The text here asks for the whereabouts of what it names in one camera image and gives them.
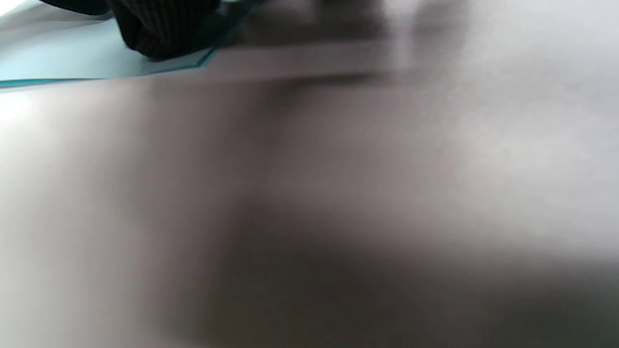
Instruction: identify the person's right hand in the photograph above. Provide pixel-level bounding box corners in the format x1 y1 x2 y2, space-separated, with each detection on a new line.
41 0 222 61

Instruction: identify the light blue paper sheet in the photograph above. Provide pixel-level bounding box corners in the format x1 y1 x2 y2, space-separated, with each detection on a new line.
0 0 265 89

